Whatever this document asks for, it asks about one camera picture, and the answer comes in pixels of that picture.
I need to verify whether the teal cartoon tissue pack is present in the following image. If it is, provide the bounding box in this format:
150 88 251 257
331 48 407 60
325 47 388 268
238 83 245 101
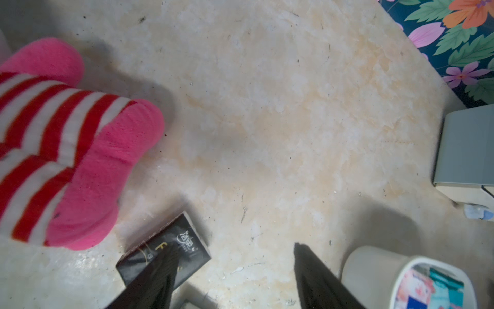
428 268 464 309

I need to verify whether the black Face tissue pack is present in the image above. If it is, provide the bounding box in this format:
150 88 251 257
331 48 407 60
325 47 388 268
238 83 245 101
115 211 212 290

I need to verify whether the pink Tempo tissue pack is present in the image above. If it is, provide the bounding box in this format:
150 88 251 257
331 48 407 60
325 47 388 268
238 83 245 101
394 269 435 309

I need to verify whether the pale blue mini drawer chest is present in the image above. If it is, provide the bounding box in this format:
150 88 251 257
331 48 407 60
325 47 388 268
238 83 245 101
433 105 493 221

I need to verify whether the pink white striped plush toy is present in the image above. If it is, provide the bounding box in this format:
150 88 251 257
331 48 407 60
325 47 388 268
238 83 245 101
1 38 164 251

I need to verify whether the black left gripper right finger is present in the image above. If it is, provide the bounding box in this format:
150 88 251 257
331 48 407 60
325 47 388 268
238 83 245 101
293 243 364 308

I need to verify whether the white plastic storage box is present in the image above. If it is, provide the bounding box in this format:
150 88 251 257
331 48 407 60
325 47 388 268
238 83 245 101
342 246 478 308

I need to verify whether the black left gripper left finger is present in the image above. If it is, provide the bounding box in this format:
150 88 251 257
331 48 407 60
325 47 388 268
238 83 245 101
107 245 179 309

